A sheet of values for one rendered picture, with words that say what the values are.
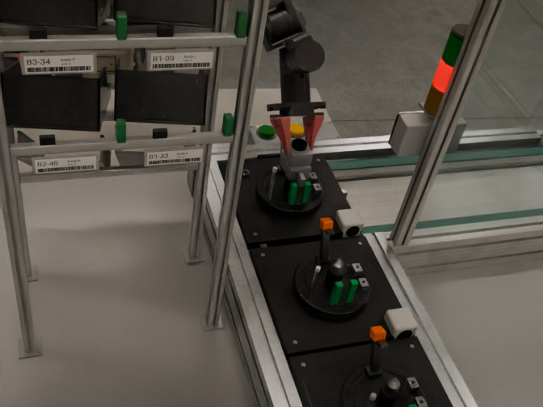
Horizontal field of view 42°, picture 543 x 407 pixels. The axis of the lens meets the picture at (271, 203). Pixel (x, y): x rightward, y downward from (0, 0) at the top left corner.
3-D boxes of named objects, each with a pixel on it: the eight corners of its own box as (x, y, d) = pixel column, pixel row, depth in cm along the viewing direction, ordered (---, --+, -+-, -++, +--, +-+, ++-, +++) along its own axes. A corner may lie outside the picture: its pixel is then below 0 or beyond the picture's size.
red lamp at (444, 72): (427, 77, 120) (435, 53, 117) (452, 77, 122) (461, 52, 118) (439, 94, 117) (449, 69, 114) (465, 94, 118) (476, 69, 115)
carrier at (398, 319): (248, 255, 133) (257, 208, 125) (363, 242, 140) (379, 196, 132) (285, 362, 117) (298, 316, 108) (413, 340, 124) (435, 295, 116)
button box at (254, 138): (244, 145, 165) (247, 124, 161) (326, 140, 172) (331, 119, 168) (252, 165, 161) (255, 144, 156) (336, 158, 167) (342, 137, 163)
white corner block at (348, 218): (332, 223, 143) (336, 209, 140) (352, 221, 144) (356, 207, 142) (339, 240, 140) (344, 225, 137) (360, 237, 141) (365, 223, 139)
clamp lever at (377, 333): (365, 367, 113) (369, 326, 110) (376, 365, 113) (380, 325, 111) (375, 379, 110) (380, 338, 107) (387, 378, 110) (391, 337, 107)
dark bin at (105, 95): (33, 92, 121) (32, 48, 119) (111, 96, 124) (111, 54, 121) (2, 127, 95) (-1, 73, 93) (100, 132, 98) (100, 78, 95)
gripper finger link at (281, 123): (317, 153, 134) (315, 104, 133) (282, 156, 132) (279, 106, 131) (304, 153, 141) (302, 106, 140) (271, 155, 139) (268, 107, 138)
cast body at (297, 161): (279, 161, 142) (284, 133, 137) (299, 159, 143) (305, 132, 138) (291, 187, 136) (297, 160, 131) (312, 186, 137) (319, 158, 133)
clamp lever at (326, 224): (317, 255, 129) (319, 217, 126) (326, 253, 130) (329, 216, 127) (324, 264, 126) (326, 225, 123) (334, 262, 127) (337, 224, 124)
